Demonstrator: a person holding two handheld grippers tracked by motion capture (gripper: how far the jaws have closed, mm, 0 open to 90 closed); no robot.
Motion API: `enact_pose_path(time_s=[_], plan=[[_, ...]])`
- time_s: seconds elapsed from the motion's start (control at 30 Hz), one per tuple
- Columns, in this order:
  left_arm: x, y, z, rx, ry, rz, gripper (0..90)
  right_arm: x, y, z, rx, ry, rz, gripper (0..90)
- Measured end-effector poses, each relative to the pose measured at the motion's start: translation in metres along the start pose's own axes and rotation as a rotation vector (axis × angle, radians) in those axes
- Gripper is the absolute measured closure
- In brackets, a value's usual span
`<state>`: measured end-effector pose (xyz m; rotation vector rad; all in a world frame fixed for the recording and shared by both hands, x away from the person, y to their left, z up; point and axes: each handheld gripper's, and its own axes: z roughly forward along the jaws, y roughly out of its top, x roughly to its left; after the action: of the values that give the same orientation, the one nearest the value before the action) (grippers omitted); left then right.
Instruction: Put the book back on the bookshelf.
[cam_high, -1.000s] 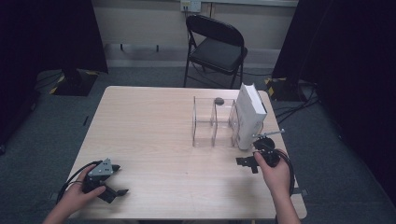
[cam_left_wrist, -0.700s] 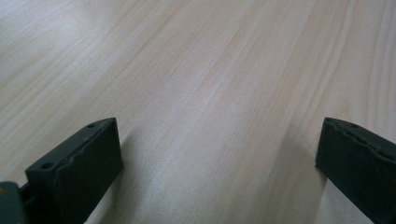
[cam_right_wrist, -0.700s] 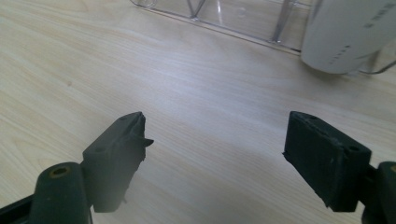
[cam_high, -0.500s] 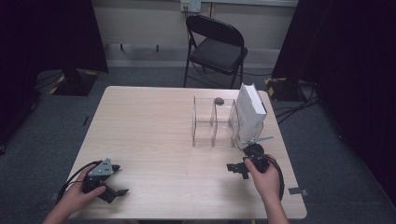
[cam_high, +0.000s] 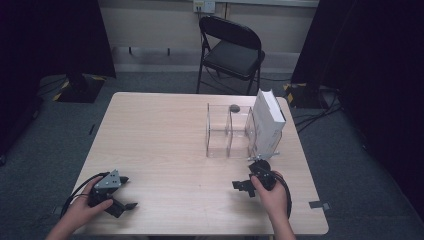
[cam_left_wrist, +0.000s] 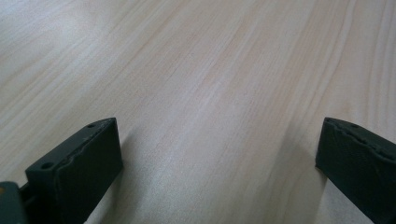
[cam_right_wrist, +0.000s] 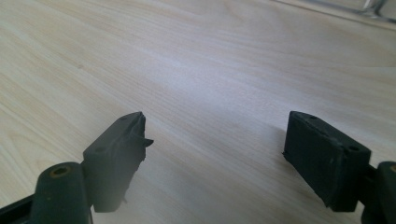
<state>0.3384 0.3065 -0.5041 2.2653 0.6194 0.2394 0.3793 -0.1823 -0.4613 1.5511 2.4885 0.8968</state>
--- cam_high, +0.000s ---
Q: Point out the black folding chair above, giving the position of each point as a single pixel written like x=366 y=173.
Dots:
x=233 y=56

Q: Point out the clear acrylic book rack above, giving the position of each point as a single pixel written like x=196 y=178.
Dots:
x=230 y=133

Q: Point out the dark round pad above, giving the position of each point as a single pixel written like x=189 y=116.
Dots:
x=234 y=108

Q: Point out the person's left hand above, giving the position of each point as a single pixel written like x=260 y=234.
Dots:
x=81 y=208

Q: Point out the grey tape strip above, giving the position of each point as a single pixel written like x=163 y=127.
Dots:
x=319 y=205
x=58 y=210

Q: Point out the person's right hand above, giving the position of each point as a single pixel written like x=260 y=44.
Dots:
x=273 y=200

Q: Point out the white book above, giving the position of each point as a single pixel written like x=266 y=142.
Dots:
x=268 y=123

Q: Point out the black curtain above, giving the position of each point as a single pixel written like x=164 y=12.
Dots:
x=373 y=66
x=50 y=40

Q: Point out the black stand base yellow tape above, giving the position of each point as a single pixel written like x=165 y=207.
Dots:
x=80 y=89
x=301 y=95

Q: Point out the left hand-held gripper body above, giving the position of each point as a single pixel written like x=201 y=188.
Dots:
x=106 y=186

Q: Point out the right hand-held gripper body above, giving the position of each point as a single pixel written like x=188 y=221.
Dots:
x=264 y=173

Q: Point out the white wall power socket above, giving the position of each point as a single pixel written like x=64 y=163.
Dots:
x=204 y=6

